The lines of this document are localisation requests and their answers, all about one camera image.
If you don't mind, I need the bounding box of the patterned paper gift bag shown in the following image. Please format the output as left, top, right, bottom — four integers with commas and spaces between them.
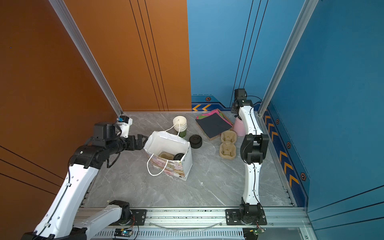
144, 116, 193, 181

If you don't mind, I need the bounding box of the dark grey napkin stack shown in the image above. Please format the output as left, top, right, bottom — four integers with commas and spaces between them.
196, 114, 232, 139

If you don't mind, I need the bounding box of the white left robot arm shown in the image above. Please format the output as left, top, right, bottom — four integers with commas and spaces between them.
22, 122, 148, 240

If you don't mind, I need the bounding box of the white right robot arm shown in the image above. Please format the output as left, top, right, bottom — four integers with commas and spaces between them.
231, 89, 269, 227

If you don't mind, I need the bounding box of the pink napkin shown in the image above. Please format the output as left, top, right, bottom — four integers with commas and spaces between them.
196, 109, 234, 126

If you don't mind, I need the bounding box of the pink metal bucket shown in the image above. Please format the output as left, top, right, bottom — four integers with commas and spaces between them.
233, 117, 246, 137

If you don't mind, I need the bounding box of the stack of paper cups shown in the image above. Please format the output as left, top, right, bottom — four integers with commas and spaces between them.
173, 116, 188, 138

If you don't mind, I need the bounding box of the brown cardboard napkin tray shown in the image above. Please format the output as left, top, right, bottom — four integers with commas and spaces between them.
196, 109, 234, 140

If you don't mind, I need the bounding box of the beige pulp cup carrier stack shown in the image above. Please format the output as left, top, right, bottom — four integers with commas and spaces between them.
219, 130, 237, 160

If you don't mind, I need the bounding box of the stack of black lids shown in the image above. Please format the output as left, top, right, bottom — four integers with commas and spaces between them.
189, 135, 203, 149

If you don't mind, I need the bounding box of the green circuit board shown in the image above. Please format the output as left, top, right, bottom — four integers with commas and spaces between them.
114, 228, 133, 238

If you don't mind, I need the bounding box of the small circuit board right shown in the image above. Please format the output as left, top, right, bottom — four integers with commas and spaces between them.
243, 228, 265, 240

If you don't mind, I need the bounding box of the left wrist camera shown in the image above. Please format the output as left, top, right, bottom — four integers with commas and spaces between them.
117, 115, 133, 138

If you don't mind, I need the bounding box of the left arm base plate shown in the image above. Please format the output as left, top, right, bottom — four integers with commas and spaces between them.
110, 209, 147, 227

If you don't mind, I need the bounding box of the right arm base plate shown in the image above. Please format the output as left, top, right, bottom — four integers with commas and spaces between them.
225, 209, 268, 226

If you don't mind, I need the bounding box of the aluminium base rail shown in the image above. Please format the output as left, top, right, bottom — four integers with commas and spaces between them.
92, 207, 317, 240

